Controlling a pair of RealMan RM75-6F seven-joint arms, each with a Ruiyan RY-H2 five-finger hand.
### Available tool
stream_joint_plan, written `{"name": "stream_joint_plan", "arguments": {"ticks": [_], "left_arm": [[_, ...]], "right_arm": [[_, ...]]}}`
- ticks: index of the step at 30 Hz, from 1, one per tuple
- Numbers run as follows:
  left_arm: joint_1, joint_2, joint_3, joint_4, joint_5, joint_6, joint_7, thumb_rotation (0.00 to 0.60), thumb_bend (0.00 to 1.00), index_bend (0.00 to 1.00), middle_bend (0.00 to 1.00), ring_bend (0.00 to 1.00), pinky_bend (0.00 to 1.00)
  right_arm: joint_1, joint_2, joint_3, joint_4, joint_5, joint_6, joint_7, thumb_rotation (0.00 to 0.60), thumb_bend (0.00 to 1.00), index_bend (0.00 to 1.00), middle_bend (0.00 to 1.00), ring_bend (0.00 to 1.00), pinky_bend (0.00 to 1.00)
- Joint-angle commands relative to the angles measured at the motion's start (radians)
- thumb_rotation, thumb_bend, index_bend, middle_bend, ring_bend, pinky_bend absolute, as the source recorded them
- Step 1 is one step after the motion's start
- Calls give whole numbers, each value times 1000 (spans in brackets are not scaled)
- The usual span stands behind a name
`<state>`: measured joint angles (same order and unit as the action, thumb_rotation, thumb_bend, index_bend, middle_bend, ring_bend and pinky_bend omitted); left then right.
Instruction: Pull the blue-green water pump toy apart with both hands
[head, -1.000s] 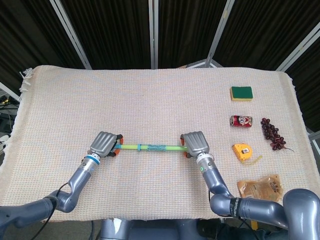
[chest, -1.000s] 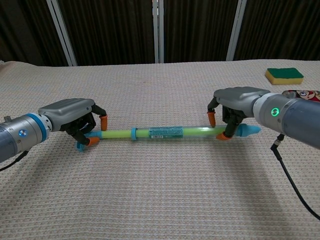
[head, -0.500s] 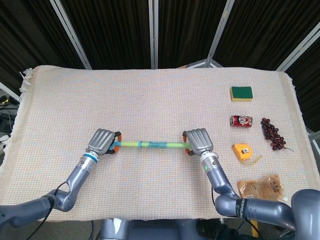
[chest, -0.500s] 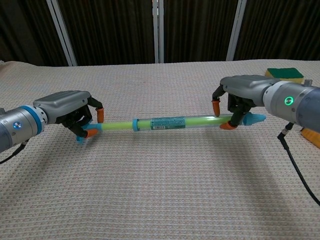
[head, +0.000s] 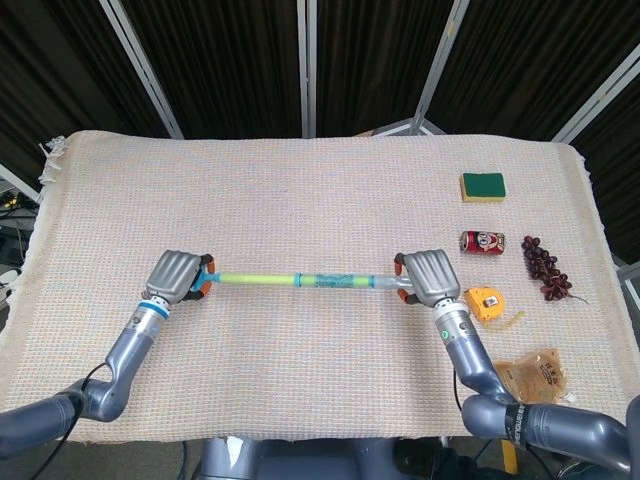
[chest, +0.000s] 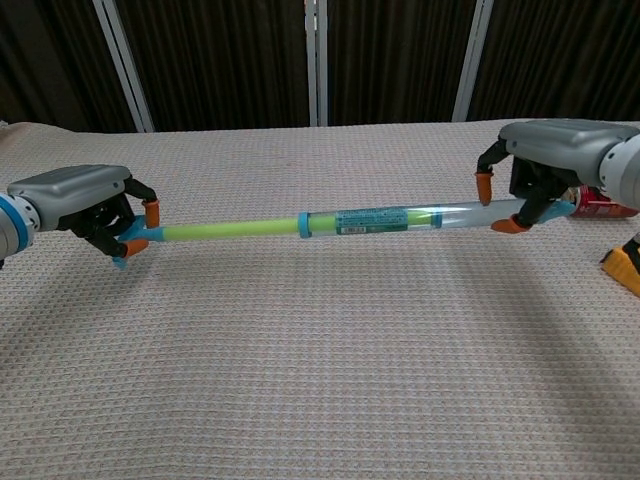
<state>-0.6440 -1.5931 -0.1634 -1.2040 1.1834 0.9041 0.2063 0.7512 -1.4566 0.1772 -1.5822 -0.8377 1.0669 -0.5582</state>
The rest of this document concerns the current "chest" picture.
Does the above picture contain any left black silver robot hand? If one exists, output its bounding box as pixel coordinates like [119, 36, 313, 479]
[7, 164, 162, 260]

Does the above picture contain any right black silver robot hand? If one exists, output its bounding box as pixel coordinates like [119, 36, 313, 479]
[473, 119, 640, 235]

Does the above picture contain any green plunger blue T-handle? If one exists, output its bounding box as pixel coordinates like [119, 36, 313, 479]
[112, 214, 301, 271]

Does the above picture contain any clear plastic tube with label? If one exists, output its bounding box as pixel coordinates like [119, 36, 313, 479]
[298, 197, 576, 237]

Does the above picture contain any woven beige tablecloth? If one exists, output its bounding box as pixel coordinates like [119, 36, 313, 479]
[0, 118, 640, 480]

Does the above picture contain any red soda can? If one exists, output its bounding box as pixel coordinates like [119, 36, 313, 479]
[569, 184, 640, 220]

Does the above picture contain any dark folding screen panel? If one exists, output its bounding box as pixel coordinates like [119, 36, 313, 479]
[452, 0, 640, 124]
[317, 0, 494, 126]
[92, 0, 319, 132]
[0, 0, 146, 134]

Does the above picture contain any yellow tape measure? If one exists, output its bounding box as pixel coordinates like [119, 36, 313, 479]
[601, 234, 640, 296]

